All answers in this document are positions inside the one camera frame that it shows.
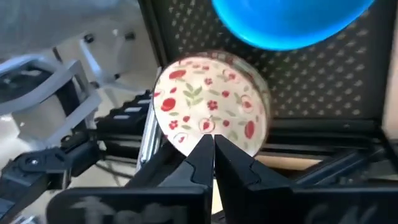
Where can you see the blue plastic mini bowl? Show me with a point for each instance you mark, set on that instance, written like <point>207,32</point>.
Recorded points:
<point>289,21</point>

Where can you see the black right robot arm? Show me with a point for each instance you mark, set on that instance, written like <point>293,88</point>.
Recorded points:
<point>81,93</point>

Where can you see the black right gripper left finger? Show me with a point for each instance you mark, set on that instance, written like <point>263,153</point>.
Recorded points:
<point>186,202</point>

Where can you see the floral plate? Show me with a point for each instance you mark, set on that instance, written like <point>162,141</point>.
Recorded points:
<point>211,99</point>

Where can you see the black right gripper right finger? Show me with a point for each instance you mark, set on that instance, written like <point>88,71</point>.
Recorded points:
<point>280,205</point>

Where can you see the black perforated dish rack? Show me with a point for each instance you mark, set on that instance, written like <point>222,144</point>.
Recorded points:
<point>326,81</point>

